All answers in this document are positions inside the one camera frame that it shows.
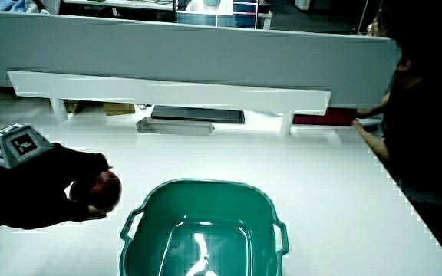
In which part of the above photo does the grey desk partition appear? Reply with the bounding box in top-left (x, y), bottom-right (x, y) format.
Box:
top-left (0, 10), bottom-right (401, 110)

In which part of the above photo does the white desk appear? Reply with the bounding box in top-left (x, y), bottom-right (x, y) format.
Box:
top-left (0, 86), bottom-right (442, 276)

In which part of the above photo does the black flat tablet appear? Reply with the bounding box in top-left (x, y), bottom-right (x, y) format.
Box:
top-left (150, 105), bottom-right (246, 125)

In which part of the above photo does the blue cloth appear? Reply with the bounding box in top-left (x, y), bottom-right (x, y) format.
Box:
top-left (0, 0), bottom-right (41, 14)

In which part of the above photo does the clear flat plastic case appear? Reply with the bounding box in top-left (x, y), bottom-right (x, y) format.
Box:
top-left (135, 116), bottom-right (216, 137)

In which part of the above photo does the green plastic basin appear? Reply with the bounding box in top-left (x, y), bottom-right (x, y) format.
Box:
top-left (119, 178), bottom-right (291, 276)

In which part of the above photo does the white desk shelf riser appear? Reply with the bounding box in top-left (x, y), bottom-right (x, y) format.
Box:
top-left (6, 69), bottom-right (333, 136)

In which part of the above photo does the red flat book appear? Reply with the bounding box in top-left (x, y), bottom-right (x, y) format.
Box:
top-left (292, 107), bottom-right (358, 127)

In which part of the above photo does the brown cardboard box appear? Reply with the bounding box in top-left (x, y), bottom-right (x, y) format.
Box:
top-left (102, 102), bottom-right (137, 117)

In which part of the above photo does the person's right hand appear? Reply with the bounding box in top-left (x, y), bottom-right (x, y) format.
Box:
top-left (0, 122), bottom-right (123, 230)

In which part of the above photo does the white metal rack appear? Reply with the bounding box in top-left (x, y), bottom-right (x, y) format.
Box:
top-left (173, 0), bottom-right (273, 31)

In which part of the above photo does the dark red apple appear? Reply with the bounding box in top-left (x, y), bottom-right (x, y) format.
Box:
top-left (87, 170), bottom-right (124, 212)

